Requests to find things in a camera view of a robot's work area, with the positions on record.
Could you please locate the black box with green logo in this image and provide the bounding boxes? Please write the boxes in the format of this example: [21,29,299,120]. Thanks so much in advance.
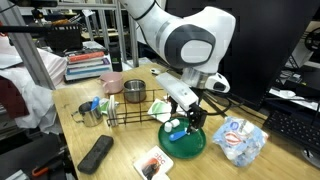
[109,42,124,73]

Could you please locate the green round plate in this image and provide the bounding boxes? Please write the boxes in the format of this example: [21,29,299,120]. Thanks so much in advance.
[157,117,207,160]

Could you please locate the small green card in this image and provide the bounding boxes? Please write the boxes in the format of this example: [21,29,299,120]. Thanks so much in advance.
[98,97,111,117]

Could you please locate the purple edged book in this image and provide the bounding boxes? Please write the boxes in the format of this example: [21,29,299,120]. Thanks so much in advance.
[66,57,112,71]

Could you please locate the black pole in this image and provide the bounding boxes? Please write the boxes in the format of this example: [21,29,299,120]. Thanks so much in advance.
[0,24,51,34]

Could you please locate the steel pitcher cup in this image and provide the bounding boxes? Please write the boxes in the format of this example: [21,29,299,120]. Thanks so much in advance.
[70,101,104,128]

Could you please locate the white cloth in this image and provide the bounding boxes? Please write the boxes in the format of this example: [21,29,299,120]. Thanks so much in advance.
[0,36,68,135]

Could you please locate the dark red cloth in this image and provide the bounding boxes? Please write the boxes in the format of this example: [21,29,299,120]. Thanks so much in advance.
[0,75,30,120]

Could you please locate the white papers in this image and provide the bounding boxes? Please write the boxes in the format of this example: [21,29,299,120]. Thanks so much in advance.
[269,87,320,112]

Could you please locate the white picture card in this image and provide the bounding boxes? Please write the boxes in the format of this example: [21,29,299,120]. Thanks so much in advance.
[151,172,171,180]

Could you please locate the pink mug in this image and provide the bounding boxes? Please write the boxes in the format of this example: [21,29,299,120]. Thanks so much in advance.
[99,72,125,95]

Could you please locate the orange handled tool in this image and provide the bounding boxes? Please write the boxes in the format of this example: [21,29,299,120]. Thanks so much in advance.
[31,156,68,178]

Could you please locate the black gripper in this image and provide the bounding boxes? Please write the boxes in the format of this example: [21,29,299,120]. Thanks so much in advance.
[168,87,209,135]

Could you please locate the grey round base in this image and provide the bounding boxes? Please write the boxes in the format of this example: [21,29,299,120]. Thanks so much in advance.
[301,148,320,168]

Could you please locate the green and white card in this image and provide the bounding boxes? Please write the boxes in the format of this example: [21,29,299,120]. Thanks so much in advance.
[147,98,174,124]

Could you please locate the black keyboard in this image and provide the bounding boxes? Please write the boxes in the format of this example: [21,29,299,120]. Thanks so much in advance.
[263,109,320,155]

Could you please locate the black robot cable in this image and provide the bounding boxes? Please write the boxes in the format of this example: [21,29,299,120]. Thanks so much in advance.
[199,94,235,117]

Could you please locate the black monitor stand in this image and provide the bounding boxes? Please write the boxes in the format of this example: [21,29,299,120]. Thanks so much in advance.
[203,90,228,118]

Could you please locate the blue and white book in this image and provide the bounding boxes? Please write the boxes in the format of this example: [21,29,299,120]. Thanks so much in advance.
[64,65,113,82]

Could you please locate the large black monitor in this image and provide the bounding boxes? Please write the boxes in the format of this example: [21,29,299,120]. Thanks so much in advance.
[164,0,320,111]

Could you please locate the aluminium frame post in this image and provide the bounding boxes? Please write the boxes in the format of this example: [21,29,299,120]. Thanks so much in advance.
[113,0,130,64]
[0,3,56,91]

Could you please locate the clear bag of blue packets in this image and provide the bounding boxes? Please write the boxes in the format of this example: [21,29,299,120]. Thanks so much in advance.
[211,115,270,168]

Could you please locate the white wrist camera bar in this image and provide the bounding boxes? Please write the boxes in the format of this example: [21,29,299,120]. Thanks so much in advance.
[155,72,200,112]

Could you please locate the black crate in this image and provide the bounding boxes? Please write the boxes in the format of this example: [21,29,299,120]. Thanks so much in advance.
[46,23,84,53]

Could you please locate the black wire rack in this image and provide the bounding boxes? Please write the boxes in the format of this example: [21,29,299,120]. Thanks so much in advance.
[105,87,174,127]

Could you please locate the red book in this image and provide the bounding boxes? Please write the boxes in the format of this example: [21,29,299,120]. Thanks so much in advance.
[67,50,106,64]

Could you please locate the silver metal bowl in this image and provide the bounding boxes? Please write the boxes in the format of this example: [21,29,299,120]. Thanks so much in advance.
[123,79,147,104]

